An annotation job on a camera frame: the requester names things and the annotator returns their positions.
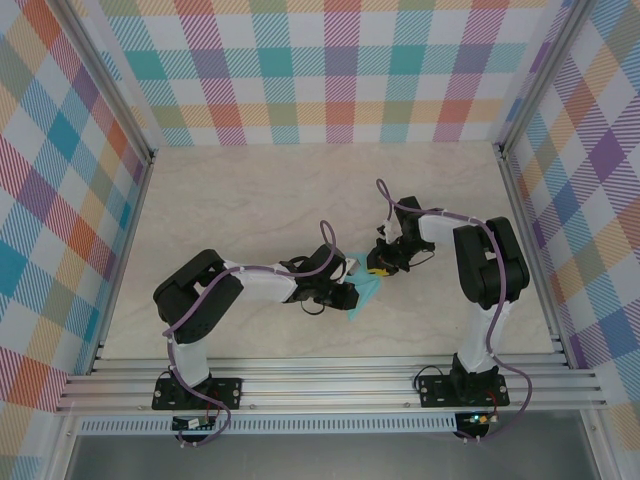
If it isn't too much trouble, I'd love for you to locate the light blue cloth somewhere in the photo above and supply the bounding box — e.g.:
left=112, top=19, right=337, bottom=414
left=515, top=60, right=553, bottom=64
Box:
left=346, top=249, right=386, bottom=324

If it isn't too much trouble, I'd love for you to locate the grey metal sheet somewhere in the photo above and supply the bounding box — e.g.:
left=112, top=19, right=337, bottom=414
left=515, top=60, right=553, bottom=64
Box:
left=64, top=433, right=601, bottom=480

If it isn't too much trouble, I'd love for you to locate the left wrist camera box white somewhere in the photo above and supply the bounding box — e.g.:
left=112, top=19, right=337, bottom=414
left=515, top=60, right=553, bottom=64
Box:
left=329, top=254, right=362, bottom=287

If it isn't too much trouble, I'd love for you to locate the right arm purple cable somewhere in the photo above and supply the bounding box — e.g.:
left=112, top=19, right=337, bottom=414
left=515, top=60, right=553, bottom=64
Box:
left=374, top=178, right=534, bottom=444

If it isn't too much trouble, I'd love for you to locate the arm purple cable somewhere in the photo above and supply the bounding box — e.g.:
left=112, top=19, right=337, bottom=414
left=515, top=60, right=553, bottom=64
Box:
left=162, top=219, right=337, bottom=447
left=374, top=178, right=534, bottom=444

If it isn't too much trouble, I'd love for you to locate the aluminium mounting rail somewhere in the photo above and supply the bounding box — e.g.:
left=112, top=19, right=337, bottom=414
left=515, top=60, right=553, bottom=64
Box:
left=54, top=355, right=609, bottom=414

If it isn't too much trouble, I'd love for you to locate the aluminium side rail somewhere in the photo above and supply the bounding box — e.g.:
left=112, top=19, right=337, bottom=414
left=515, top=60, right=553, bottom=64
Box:
left=494, top=144, right=574, bottom=370
left=87, top=154, right=157, bottom=376

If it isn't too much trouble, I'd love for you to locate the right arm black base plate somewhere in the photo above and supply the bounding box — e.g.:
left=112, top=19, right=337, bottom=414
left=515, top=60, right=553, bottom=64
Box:
left=417, top=375, right=510, bottom=409

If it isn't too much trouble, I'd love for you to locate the perforated white cable tray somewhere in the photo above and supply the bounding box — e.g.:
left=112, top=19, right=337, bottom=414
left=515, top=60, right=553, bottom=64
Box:
left=79, top=413, right=459, bottom=435

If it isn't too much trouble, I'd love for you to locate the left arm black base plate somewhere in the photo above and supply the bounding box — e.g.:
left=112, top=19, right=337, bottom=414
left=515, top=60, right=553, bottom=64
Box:
left=152, top=378, right=244, bottom=411

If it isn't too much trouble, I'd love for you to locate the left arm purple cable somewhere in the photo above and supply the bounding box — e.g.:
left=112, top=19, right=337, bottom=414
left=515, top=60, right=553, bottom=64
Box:
left=162, top=219, right=337, bottom=447

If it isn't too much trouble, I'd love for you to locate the aluminium corner post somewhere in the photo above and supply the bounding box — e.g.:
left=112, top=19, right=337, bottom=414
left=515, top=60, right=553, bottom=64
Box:
left=492, top=0, right=595, bottom=151
left=55, top=0, right=157, bottom=162

